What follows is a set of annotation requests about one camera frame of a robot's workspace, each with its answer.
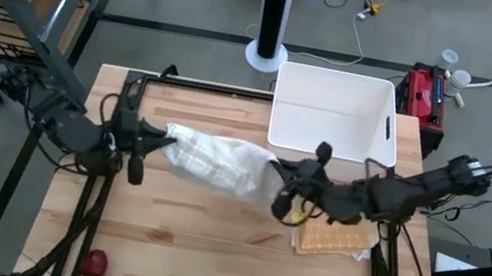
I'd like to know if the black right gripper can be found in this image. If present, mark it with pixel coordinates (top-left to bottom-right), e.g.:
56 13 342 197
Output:
260 150 342 230

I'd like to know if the red tool bag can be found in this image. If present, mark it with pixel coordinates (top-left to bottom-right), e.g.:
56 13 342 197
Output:
384 58 458 161

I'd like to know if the black looped gripper cable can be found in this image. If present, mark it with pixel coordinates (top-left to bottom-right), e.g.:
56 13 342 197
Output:
278 143 398 244

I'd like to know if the white and black tower fan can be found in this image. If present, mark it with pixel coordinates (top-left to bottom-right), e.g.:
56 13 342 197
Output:
241 0 300 78

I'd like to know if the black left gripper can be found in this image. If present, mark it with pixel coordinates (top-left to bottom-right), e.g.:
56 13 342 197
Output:
107 106 183 163

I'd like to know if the yellow cable plug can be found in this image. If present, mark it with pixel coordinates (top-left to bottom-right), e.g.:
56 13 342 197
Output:
362 0 384 18

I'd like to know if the white plastic jar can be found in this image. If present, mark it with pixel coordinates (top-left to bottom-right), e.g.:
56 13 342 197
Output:
441 66 474 101
435 46 461 76

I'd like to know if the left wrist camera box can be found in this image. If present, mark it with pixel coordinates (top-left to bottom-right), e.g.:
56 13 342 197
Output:
124 151 150 188

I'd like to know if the yellow checked towel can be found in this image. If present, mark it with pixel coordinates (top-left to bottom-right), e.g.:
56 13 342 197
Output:
290 211 383 269

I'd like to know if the black aluminium table frame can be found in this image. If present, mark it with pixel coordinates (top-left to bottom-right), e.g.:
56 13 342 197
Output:
48 58 434 276

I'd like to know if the cream towel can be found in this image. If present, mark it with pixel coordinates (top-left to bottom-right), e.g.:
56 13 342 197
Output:
153 121 296 212

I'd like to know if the white perforated plastic basket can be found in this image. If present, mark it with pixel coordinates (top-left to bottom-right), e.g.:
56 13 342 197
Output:
264 60 412 170

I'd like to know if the small red round object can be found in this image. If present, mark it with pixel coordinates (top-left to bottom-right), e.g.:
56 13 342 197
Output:
79 246 112 276

